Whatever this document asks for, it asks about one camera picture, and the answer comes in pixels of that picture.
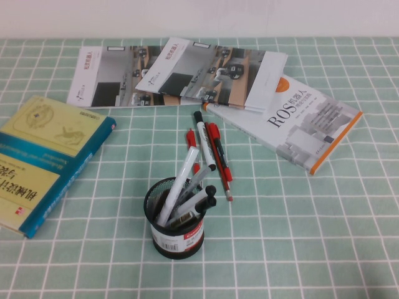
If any white pen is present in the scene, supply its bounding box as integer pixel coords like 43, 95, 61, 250
155, 146, 201, 225

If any red and black pen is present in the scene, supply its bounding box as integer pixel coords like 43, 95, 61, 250
208, 122, 234, 183

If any grey translucent pen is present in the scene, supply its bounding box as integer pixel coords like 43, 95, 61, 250
173, 166, 213, 216

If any black mesh pen holder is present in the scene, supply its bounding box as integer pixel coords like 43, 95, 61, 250
143, 176, 207, 260

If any white marker with black cap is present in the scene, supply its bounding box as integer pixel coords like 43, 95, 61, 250
193, 110, 217, 172
163, 196, 218, 229
170, 185, 218, 221

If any red marker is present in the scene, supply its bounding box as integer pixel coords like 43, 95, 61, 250
186, 128, 201, 176

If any red pencil with eraser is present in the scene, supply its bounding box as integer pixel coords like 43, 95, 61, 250
203, 121, 234, 202

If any white photo cover brochure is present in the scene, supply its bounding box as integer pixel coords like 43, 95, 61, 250
134, 37, 289, 113
66, 45, 183, 110

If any white ROS book orange spine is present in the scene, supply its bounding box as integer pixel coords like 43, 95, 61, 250
202, 74, 364, 176

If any yellow and teal hardcover book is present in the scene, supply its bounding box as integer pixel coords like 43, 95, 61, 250
0, 95, 118, 240

